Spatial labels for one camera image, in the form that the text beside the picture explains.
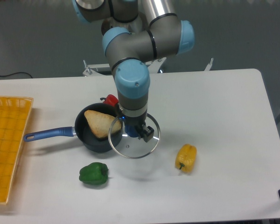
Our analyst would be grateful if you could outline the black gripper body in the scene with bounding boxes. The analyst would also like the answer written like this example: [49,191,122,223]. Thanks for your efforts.
[115,104,147,135]

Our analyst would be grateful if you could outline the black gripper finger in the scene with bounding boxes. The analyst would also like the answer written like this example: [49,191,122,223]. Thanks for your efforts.
[138,125,154,142]

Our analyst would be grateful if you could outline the glass pot lid blue knob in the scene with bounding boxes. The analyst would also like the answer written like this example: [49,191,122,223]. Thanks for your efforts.
[108,113,161,159]

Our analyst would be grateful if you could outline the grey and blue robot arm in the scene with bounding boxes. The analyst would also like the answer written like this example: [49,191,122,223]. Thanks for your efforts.
[73,0,195,142]

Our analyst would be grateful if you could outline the red bell pepper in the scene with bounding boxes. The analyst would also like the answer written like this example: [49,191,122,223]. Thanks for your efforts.
[100,94,119,107]

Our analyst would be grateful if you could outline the triangular toasted bread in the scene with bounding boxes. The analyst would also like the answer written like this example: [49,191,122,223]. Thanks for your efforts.
[84,110,115,140]

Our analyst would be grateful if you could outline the dark blue saucepan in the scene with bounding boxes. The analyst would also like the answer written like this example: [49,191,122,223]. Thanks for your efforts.
[23,103,116,153]

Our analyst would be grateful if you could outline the yellow bell pepper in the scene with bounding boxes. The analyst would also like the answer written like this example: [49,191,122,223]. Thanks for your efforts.
[175,144,197,173]

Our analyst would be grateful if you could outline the green bell pepper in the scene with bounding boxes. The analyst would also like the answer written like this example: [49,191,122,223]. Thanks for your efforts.
[79,162,109,185]

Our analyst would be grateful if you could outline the yellow woven basket tray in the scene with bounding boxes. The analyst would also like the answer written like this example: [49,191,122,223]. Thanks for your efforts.
[0,96,34,204]

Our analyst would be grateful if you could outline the white bracket right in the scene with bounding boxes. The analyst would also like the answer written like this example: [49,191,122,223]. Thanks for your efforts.
[204,57,214,71]

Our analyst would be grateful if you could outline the black cable on floor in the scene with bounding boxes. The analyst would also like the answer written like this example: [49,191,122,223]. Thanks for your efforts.
[0,71,34,79]

